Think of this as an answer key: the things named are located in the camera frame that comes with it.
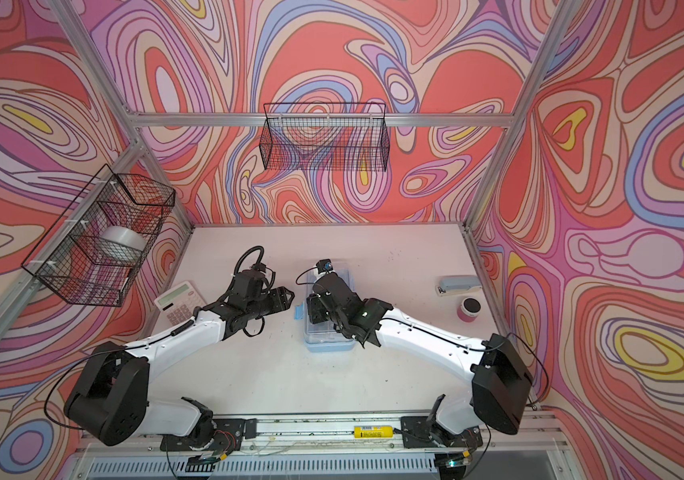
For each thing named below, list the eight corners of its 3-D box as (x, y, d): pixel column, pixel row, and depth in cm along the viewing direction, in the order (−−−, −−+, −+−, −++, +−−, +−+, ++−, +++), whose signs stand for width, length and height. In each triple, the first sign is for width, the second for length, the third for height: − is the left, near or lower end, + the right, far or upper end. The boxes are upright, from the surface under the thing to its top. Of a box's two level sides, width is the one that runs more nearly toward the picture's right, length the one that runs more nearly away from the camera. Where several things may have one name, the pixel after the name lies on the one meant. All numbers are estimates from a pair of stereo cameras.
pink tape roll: (459, 322, 94) (464, 314, 90) (454, 304, 99) (459, 296, 95) (479, 322, 94) (485, 314, 90) (473, 304, 99) (478, 296, 95)
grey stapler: (437, 295, 102) (440, 287, 98) (434, 283, 105) (437, 275, 101) (478, 295, 101) (483, 287, 98) (474, 283, 105) (479, 275, 101)
